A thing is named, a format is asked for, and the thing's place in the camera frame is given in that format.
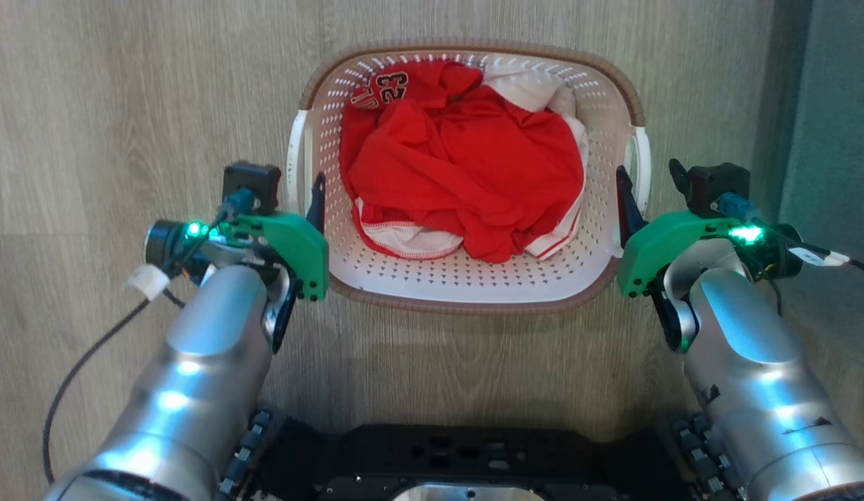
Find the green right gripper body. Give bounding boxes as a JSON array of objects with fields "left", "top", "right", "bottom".
[{"left": 615, "top": 210, "right": 764, "bottom": 299}]

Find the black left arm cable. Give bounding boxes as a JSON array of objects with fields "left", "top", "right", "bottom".
[{"left": 42, "top": 268, "right": 190, "bottom": 485}]

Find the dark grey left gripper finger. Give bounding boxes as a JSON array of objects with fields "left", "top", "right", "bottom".
[{"left": 306, "top": 171, "right": 327, "bottom": 234}]

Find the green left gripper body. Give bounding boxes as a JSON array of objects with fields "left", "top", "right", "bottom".
[{"left": 216, "top": 212, "right": 330, "bottom": 302}]

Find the white garment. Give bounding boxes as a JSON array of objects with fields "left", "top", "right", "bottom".
[{"left": 483, "top": 65, "right": 579, "bottom": 116}]

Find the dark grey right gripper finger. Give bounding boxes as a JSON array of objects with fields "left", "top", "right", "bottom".
[{"left": 615, "top": 164, "right": 649, "bottom": 248}]

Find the grey fabric sofa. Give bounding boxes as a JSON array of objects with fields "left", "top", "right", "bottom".
[{"left": 752, "top": 0, "right": 864, "bottom": 380}]

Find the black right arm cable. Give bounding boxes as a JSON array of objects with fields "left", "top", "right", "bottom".
[{"left": 785, "top": 244, "right": 864, "bottom": 287}]

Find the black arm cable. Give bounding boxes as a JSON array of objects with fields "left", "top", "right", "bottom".
[
  {"left": 42, "top": 268, "right": 190, "bottom": 485},
  {"left": 785, "top": 244, "right": 864, "bottom": 287}
]

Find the white laundry basket brown rim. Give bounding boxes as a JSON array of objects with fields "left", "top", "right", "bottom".
[{"left": 285, "top": 40, "right": 652, "bottom": 315}]

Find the red sports jersey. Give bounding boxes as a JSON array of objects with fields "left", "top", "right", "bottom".
[{"left": 338, "top": 61, "right": 590, "bottom": 264}]

